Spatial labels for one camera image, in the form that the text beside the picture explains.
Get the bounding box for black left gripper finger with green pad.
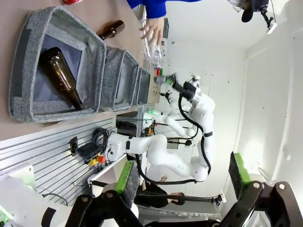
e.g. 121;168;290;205
65;161;143;227
220;152;292;227

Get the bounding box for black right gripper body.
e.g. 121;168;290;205
172;81;190;96

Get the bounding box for crushed clear plastic bottle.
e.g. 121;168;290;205
153;75;169;85

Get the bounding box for person's forearm blue sleeve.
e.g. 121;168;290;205
126;0;167;19

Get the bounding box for large grey fabric basket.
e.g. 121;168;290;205
9;6;107;123

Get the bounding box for person's hand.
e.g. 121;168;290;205
139;17;166;47

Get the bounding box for yellow red emergency stop button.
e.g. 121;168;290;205
88;155;107;166

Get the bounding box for yellow black device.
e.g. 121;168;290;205
144;120;158;137

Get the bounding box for background person in black clothing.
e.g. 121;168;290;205
141;175;186;209

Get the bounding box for black tripod pole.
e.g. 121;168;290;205
134;193;226;206

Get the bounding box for black tablet device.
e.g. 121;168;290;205
75;141;102;164

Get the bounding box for black power socket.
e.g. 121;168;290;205
69;136;79;157

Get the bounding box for brown glass bottle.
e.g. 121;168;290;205
96;20;125;41
40;46;84;111

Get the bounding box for aluminium slatted panel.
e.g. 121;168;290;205
0;117;117;207

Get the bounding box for person's head black cap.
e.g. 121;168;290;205
226;0;269;23

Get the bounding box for black cable along right arm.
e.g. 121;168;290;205
134;93;212;184

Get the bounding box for coiled black cables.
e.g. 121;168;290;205
91;127;111;153

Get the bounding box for white camera on black mount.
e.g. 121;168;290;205
259;7;278;35

